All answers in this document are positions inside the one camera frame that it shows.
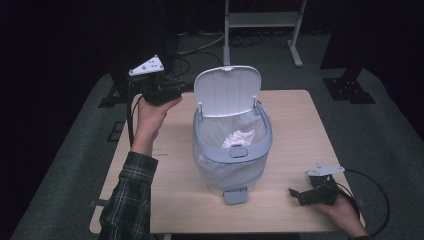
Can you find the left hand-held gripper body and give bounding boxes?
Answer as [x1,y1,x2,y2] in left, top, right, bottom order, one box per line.
[128,54,187,107]

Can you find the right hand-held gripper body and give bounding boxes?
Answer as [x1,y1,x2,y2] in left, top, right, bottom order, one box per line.
[305,162,346,206]

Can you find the white grey pedal trash bin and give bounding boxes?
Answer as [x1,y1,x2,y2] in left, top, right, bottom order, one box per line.
[192,65,274,206]

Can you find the white tissue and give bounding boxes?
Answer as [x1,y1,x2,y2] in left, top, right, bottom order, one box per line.
[221,129,257,149]

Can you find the person's left hand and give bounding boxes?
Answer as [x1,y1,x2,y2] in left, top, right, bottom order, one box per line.
[130,94,183,157]

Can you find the person's right hand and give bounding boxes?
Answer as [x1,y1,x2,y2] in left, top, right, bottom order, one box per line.
[312,193,370,239]

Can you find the black stand base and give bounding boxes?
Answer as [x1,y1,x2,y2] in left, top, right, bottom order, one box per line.
[320,0,377,105]
[97,68,135,109]

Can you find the clear plastic bin liner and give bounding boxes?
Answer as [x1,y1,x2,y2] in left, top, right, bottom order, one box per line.
[193,109,269,195]

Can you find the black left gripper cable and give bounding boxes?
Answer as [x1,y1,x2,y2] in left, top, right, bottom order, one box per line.
[125,76,144,148]

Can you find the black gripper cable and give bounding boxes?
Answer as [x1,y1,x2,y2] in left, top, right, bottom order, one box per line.
[125,76,144,148]
[335,168,391,238]

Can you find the cables on floor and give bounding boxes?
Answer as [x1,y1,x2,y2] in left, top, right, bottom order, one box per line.
[172,30,228,79]

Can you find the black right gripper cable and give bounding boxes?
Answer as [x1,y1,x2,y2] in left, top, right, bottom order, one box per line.
[335,168,391,238]

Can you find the white metal stand frame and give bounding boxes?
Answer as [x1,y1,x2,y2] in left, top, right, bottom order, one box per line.
[223,0,308,68]

